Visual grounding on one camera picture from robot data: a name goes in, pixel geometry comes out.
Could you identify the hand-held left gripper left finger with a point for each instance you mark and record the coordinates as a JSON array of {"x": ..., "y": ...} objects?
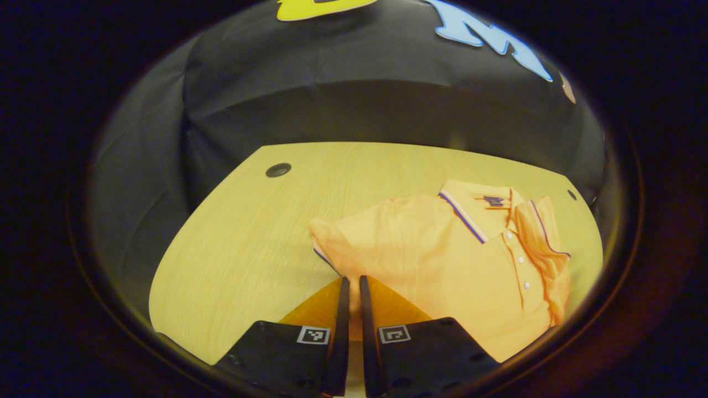
[{"x": 342, "y": 331}]

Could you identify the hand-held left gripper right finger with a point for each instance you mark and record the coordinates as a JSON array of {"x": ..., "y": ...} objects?
[{"x": 369, "y": 331}]

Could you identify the orange polo T-shirt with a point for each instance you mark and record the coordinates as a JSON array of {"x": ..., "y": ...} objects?
[{"x": 442, "y": 265}]

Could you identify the black backdrop cloth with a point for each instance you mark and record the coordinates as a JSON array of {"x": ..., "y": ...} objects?
[{"x": 332, "y": 94}]

